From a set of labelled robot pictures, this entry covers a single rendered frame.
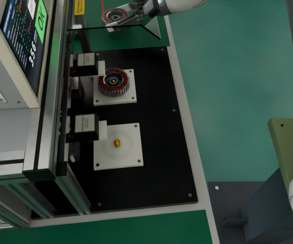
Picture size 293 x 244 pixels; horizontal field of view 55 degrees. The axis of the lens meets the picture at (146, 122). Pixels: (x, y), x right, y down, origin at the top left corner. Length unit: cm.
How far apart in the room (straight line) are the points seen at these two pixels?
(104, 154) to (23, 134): 37
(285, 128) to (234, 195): 77
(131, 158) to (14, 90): 43
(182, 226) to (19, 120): 51
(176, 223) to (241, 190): 93
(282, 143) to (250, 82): 126
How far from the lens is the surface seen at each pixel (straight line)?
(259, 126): 199
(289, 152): 99
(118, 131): 92
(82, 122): 79
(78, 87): 99
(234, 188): 172
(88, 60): 93
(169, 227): 84
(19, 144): 56
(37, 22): 67
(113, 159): 87
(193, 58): 227
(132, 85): 103
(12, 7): 55
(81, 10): 88
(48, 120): 57
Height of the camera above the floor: 157
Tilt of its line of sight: 57 degrees down
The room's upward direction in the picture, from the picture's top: straight up
